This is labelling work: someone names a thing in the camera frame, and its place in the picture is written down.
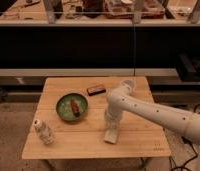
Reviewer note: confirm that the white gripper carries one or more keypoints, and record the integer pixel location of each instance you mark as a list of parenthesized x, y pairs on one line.
[(112, 120)]

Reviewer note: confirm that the clear plastic cup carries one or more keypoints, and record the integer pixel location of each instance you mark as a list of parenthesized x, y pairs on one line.
[(129, 84)]

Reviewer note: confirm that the wooden table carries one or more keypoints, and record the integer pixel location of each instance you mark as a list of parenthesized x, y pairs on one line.
[(85, 139)]

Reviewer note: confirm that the white plastic bottle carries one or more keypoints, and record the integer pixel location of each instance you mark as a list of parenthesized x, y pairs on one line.
[(43, 131)]

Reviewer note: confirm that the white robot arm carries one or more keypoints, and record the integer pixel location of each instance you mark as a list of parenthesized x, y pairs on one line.
[(185, 123)]

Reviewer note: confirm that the brown bottle in bowl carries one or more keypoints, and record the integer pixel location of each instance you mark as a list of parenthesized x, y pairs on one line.
[(75, 108)]

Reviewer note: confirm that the green bowl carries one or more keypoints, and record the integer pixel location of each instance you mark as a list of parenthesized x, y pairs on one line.
[(63, 107)]

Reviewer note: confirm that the white sponge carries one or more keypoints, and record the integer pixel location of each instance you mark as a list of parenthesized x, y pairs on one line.
[(111, 136)]

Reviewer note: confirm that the black box on shelf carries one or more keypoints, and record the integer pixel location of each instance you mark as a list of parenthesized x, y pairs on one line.
[(188, 68)]

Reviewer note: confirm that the brown rectangular eraser block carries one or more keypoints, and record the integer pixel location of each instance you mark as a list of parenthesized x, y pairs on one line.
[(96, 90)]

